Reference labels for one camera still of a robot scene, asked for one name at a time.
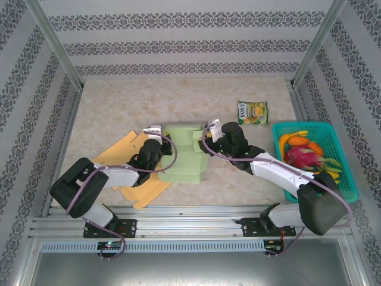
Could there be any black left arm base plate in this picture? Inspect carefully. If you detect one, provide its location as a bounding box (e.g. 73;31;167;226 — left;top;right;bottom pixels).
83;219;138;239

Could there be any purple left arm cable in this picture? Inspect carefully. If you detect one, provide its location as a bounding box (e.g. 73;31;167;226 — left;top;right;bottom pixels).
65;128;179;260

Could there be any small circuit board green light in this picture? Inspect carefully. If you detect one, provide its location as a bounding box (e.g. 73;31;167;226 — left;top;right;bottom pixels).
97;241;122;250

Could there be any aluminium mounting rail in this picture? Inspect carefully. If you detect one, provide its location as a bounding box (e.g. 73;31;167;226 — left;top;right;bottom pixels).
28;204;354;239

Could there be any yellow green candy packet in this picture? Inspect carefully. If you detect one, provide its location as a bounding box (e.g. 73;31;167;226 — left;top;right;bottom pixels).
237;100;270;126

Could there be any green paper box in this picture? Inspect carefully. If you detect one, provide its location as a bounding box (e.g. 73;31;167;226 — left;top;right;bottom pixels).
157;125;211;184

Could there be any orange paper box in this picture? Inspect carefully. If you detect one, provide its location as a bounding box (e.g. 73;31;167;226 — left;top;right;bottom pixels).
92;130;173;209

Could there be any single yellow toy banana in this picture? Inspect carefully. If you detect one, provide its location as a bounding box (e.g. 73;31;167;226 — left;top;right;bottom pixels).
278;130;310;175

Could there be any aluminium frame post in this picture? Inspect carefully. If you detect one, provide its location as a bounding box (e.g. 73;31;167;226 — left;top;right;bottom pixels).
291;0;348;90
23;0;85;91

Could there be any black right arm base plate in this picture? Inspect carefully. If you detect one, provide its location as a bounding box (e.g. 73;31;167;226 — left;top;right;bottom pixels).
241;216;296;238

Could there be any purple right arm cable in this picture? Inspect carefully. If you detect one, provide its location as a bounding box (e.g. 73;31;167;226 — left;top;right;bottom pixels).
201;122;354;257

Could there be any orange toy mango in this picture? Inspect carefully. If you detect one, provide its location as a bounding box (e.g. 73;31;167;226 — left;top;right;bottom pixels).
287;135;309;147

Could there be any teal plastic basket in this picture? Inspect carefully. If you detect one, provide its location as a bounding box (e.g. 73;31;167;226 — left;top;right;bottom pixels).
272;120;360;204

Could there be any pink toy dragon fruit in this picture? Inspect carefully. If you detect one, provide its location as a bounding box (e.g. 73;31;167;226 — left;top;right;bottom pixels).
282;145;329;173

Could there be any grey slotted cable duct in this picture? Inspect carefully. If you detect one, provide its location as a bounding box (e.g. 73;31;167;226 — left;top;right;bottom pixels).
40;240;266;253

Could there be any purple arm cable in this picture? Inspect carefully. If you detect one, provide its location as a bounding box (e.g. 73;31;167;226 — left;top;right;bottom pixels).
201;122;354;257
65;128;179;260

